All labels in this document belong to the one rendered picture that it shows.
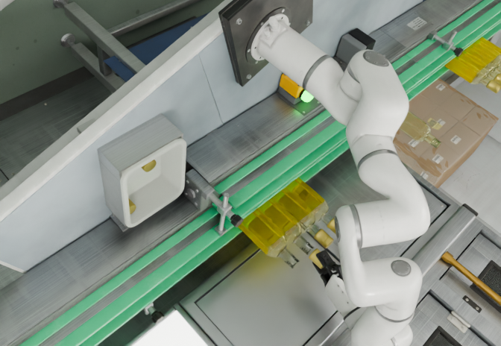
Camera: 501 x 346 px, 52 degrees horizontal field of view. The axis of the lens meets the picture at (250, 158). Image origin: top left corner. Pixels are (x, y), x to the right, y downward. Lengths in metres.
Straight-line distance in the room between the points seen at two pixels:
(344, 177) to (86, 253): 0.90
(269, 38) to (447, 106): 4.67
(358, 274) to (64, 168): 0.62
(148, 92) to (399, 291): 0.64
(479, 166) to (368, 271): 5.53
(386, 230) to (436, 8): 1.27
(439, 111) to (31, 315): 4.91
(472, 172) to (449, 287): 4.72
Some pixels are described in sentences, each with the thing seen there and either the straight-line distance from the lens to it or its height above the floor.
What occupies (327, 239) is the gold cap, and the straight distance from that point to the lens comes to 1.42.
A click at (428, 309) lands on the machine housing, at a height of 1.46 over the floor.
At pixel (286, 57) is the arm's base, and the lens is 1.19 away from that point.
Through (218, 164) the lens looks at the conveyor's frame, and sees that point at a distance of 1.33.
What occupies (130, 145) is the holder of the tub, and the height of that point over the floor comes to 0.79.
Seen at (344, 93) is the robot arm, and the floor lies 1.04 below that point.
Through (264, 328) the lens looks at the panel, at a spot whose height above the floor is 1.19.
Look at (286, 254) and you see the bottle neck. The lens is 1.38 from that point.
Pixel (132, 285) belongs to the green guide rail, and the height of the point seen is 0.93.
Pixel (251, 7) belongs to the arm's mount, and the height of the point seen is 0.78.
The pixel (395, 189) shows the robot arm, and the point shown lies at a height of 1.26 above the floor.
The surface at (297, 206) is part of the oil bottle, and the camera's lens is 1.45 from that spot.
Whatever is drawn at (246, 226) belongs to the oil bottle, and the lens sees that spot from 1.40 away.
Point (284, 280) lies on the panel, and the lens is 1.50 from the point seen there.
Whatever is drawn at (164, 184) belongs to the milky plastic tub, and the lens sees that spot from 1.32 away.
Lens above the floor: 1.39
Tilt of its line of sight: 22 degrees down
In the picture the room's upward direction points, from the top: 132 degrees clockwise
